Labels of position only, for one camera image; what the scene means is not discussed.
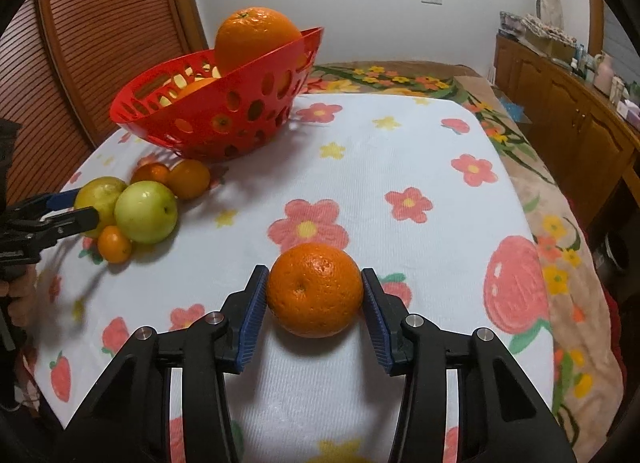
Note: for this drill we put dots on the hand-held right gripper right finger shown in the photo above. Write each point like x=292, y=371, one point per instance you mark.
x=374, y=323

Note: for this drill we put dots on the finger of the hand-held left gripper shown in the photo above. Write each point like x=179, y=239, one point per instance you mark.
x=60, y=198
x=70, y=223

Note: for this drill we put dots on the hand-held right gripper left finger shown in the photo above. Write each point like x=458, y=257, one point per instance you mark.
x=252, y=323

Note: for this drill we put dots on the yellow-green lemon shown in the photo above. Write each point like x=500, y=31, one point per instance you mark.
x=97, y=195

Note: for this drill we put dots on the dimpled mandarin orange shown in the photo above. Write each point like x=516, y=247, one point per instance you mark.
x=315, y=293

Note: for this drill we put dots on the red perforated plastic basket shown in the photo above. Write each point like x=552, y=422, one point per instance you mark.
x=145, y=120

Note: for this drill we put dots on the large orange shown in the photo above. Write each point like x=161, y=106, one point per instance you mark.
x=255, y=38

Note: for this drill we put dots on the person's left hand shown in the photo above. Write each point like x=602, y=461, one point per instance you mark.
x=19, y=298

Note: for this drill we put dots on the tiny orange kumquat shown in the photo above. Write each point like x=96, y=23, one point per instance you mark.
x=115, y=244

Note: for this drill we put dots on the small tangerine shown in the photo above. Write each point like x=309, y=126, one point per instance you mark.
x=150, y=174
x=189, y=179

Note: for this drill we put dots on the white floral tablecloth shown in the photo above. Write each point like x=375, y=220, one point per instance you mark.
x=400, y=153

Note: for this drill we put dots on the brown louvered wooden wardrobe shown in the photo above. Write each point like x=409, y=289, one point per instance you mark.
x=100, y=18

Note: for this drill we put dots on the floral bed blanket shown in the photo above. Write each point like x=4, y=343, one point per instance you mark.
x=542, y=193

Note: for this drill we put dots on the dark trash bin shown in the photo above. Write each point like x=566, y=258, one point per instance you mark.
x=615, y=253

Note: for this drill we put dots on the blue paper piece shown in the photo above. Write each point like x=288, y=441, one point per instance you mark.
x=515, y=110

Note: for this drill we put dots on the long wooden cabinet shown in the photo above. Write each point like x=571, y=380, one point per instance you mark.
x=575, y=118

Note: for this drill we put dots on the stack of small boxes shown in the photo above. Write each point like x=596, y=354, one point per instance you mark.
x=510, y=25

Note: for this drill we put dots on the white tissue box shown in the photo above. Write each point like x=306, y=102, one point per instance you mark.
x=630, y=110

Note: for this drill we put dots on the cardboard box with floral cloth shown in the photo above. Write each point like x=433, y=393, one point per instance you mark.
x=547, y=38

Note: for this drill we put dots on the cream cup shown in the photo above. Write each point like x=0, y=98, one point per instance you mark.
x=617, y=90

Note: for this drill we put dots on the blue bottle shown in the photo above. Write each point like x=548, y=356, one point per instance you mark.
x=580, y=55

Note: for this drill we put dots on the pink thermos bottle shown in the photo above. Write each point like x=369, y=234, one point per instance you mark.
x=604, y=74

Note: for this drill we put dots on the grey window blind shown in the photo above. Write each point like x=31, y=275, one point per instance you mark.
x=625, y=38

